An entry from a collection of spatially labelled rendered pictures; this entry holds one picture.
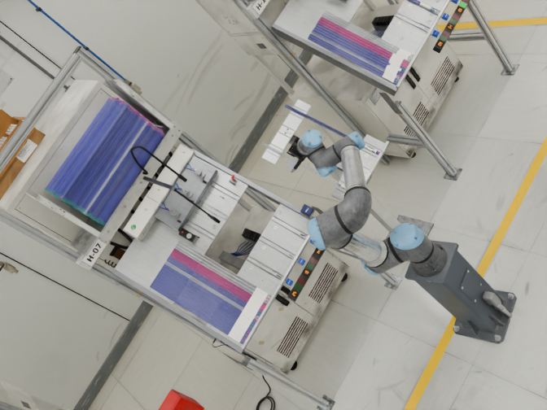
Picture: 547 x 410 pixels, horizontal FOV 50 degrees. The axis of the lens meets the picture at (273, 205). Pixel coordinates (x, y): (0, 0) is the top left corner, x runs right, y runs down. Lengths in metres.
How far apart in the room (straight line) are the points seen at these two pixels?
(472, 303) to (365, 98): 1.27
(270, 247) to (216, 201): 0.34
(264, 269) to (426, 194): 1.19
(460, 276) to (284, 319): 1.06
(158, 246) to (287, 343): 0.94
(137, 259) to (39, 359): 1.86
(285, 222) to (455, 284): 0.81
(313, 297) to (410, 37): 1.46
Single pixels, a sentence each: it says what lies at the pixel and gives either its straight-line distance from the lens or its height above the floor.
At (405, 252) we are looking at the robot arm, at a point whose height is 0.73.
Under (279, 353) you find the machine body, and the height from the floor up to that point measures 0.20.
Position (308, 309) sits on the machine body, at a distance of 3.32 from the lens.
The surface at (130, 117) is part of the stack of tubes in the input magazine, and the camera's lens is 2.70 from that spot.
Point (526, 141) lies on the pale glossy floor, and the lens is 3.44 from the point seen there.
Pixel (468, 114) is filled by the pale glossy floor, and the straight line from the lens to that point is 3.75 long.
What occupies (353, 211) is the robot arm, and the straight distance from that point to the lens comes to 2.02.
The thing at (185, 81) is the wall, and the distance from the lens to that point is 4.52.
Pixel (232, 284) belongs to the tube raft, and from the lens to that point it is 2.74.
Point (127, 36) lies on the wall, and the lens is 4.34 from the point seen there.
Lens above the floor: 2.52
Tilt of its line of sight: 36 degrees down
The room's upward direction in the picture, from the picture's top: 50 degrees counter-clockwise
